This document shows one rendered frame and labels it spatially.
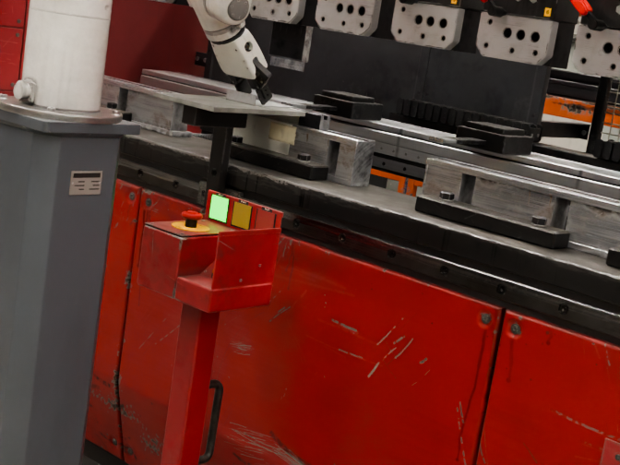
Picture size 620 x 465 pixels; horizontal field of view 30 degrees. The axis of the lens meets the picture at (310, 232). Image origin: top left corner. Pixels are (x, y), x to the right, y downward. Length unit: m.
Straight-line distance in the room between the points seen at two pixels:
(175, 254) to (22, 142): 0.48
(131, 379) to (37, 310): 0.94
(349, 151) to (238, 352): 0.48
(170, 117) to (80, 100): 0.99
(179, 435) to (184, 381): 0.11
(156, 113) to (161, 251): 0.69
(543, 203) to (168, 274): 0.69
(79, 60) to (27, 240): 0.27
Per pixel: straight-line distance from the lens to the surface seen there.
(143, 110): 2.80
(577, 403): 1.94
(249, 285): 2.12
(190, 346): 2.18
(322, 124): 2.42
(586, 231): 2.04
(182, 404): 2.22
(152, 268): 2.16
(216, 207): 2.25
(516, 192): 2.11
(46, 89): 1.75
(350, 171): 2.34
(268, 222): 2.15
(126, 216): 2.66
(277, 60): 2.52
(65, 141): 1.72
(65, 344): 1.82
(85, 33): 1.74
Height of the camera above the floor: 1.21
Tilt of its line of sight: 11 degrees down
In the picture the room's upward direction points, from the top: 9 degrees clockwise
